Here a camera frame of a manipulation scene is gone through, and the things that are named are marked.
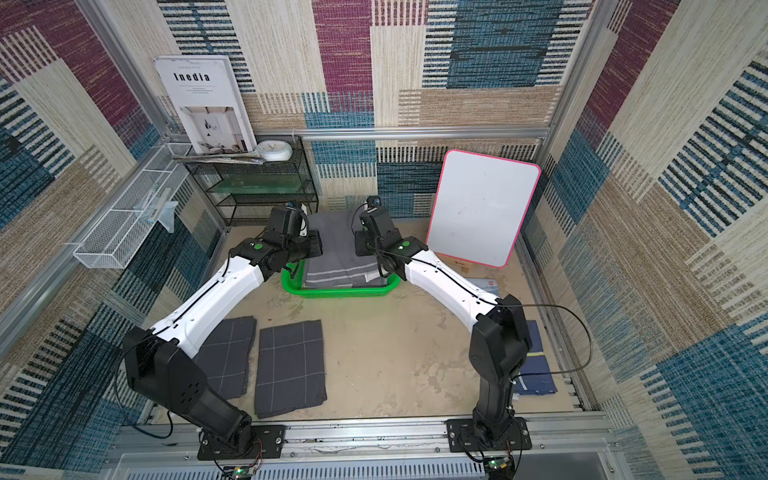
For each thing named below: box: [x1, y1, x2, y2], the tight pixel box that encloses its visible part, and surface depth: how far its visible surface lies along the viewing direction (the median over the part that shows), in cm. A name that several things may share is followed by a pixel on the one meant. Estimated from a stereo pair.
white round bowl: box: [256, 140, 293, 161], surface depth 92 cm
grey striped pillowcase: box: [304, 209, 388, 288], surface depth 88 cm
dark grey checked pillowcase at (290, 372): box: [254, 319, 327, 419], surface depth 85 cm
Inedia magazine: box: [153, 55, 258, 155], surface depth 81 cm
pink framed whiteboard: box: [426, 149, 541, 268], surface depth 95 cm
